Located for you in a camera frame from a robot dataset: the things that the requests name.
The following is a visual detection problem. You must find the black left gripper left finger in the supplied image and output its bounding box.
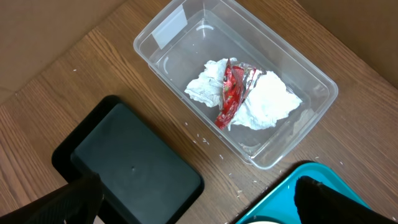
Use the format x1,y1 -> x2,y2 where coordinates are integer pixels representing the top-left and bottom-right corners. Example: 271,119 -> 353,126
1,174 -> 104,224

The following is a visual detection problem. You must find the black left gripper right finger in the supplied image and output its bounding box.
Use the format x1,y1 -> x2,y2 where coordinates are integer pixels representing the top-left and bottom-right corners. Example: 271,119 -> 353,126
294,176 -> 395,224

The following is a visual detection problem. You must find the white tissue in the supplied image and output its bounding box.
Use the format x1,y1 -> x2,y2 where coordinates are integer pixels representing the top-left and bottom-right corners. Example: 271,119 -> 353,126
185,58 -> 302,131

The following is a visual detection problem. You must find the red snack wrapper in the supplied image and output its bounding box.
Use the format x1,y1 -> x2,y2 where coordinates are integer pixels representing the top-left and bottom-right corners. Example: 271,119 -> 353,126
215,59 -> 265,129

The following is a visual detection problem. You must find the teal plastic tray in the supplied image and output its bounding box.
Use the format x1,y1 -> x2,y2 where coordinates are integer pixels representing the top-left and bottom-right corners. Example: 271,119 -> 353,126
236,162 -> 368,224

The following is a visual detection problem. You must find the black tray bin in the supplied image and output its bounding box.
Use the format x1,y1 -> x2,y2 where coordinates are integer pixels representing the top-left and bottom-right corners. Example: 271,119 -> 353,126
52,95 -> 205,223

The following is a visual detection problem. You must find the clear plastic bin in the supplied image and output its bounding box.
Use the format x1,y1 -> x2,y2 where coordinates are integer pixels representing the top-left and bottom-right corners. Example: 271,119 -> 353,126
133,1 -> 338,169

